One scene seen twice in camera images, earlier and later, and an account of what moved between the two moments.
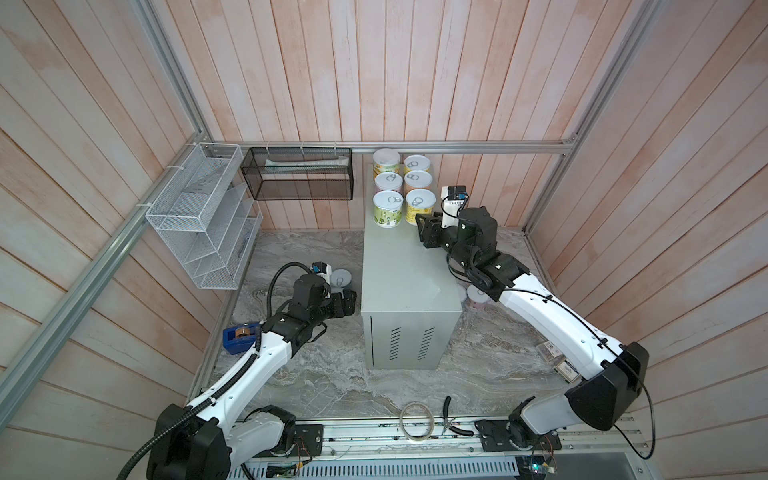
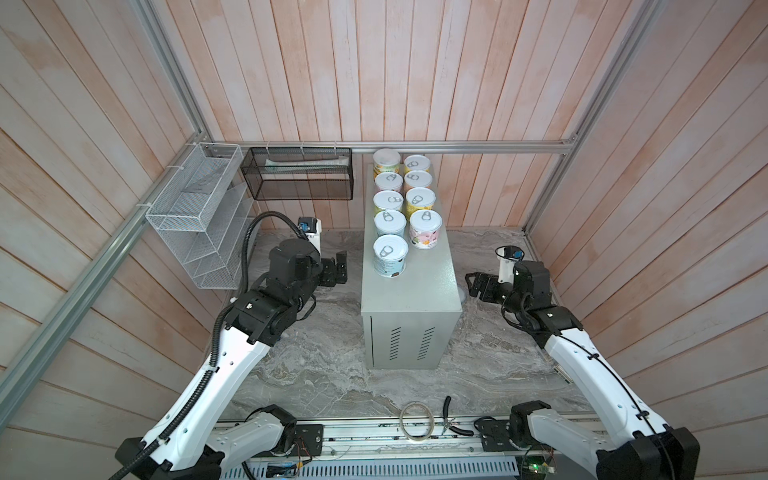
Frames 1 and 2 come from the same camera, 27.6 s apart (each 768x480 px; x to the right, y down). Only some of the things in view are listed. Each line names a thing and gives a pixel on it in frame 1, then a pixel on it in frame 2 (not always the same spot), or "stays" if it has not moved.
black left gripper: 349,303 -> 329,278
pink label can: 417,179 stays
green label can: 385,160 stays
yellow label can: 416,162 stays
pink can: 388,181 stays
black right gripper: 432,230 -> 490,283
